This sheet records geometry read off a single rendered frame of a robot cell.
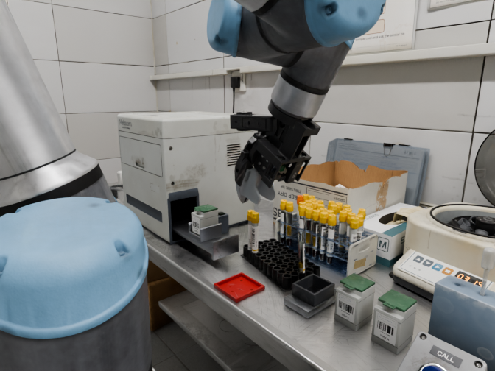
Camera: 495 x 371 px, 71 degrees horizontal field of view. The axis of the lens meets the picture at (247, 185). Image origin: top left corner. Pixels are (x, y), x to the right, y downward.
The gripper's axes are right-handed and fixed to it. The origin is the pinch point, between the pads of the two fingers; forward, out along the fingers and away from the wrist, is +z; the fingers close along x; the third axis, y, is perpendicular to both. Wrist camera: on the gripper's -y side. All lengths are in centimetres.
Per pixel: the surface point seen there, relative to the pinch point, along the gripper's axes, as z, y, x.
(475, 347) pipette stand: -8.0, 40.3, 5.7
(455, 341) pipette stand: -6.2, 38.6, 5.9
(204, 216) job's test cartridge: 12.1, -6.5, -1.2
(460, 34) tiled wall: -35, -4, 60
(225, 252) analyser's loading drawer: 14.7, 2.0, -0.4
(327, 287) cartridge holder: 2.6, 21.8, 3.4
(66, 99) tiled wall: 62, -142, 11
